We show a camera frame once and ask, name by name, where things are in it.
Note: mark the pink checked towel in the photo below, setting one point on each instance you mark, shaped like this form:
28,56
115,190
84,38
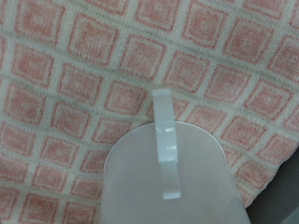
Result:
124,62

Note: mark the white plastic mug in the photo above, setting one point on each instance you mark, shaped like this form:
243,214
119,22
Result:
140,186

